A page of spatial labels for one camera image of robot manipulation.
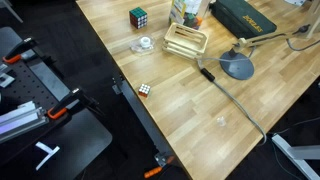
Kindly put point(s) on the black rounded cart top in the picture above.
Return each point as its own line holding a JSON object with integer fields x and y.
{"x": 80, "y": 140}

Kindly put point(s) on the silver aluminium extrusion rail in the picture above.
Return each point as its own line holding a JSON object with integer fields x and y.
{"x": 20, "y": 120}

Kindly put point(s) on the grey tripod leg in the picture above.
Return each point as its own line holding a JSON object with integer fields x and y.
{"x": 11, "y": 11}

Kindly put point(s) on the small silver metal bracket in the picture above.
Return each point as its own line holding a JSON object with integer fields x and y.
{"x": 6, "y": 80}

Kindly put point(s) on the small blue object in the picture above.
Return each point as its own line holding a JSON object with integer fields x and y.
{"x": 144, "y": 90}

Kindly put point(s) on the black clamp with orange grip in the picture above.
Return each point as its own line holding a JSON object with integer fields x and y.
{"x": 18, "y": 49}
{"x": 68, "y": 101}

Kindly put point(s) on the white metal frame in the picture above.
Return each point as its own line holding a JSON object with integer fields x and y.
{"x": 296, "y": 154}

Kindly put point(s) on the black perforated breadboard plate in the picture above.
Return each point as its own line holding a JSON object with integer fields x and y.
{"x": 23, "y": 86}

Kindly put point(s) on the clear container with cube packaging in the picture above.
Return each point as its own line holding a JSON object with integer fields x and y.
{"x": 186, "y": 13}

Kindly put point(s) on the large dark Rubik's cube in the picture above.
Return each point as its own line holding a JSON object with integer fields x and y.
{"x": 138, "y": 17}

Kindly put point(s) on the grey metal table frame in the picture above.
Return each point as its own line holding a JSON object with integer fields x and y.
{"x": 143, "y": 116}

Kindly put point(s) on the white tape strip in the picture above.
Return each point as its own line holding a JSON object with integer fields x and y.
{"x": 46, "y": 152}

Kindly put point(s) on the slatted wooden box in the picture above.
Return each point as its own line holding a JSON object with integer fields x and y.
{"x": 185, "y": 41}

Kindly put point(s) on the small clear plastic cup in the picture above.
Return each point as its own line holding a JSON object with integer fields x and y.
{"x": 221, "y": 121}

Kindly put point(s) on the grey round lamp base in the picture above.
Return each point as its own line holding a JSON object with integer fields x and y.
{"x": 237, "y": 66}

